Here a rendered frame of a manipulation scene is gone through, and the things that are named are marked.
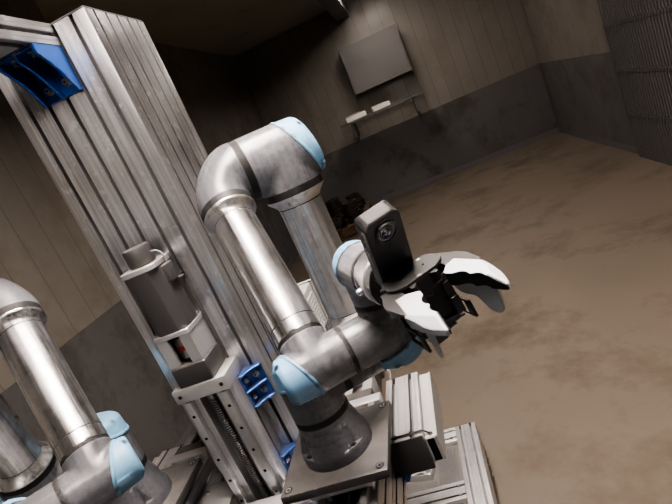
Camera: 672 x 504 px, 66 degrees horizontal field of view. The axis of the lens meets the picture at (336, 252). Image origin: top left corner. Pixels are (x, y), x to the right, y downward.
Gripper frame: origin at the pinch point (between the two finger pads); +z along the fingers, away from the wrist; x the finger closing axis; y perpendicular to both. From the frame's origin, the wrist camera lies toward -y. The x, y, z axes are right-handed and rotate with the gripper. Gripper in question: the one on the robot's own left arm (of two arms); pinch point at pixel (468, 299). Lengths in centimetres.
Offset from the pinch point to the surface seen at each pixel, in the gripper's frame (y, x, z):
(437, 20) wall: -22, -446, -696
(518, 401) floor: 156, -63, -169
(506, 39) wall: 55, -512, -659
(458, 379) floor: 155, -54, -212
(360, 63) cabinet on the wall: -28, -313, -719
